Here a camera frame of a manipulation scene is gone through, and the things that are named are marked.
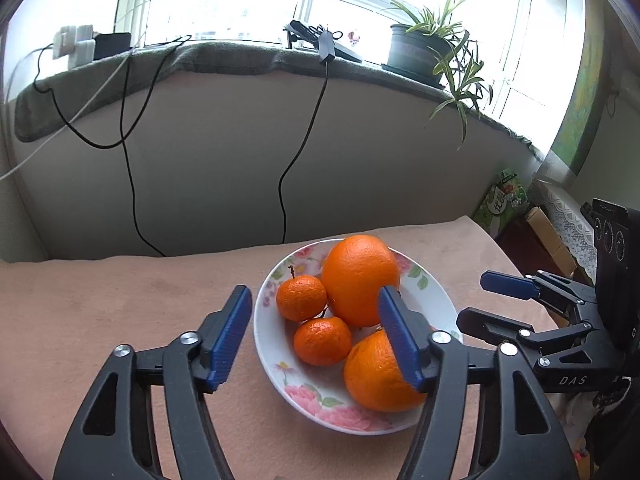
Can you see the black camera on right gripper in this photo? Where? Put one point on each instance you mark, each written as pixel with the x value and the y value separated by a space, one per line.
pixel 616 239

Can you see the large orange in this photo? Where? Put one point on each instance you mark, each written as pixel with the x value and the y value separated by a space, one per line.
pixel 373 378
pixel 353 274

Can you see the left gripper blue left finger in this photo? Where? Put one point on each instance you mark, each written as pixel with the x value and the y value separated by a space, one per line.
pixel 221 341

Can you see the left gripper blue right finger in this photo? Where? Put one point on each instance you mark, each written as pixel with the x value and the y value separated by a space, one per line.
pixel 409 335

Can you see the small mandarin with stem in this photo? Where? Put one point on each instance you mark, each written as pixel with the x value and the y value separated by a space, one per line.
pixel 301 297

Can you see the pink table cloth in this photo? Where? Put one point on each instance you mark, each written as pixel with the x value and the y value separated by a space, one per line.
pixel 60 320

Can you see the white power adapters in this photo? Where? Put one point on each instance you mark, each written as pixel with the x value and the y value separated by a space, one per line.
pixel 75 42

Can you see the cardboard box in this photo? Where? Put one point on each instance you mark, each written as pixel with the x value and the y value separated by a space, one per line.
pixel 550 240

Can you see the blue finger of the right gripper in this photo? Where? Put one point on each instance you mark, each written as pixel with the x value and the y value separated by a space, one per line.
pixel 509 285
pixel 495 329

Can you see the green snack bag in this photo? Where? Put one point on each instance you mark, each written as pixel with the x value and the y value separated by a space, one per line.
pixel 505 200

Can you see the black box on sill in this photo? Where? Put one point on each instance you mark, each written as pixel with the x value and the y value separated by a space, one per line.
pixel 108 45

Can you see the potted spider plant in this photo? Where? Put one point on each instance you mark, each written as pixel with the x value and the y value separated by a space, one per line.
pixel 456 56

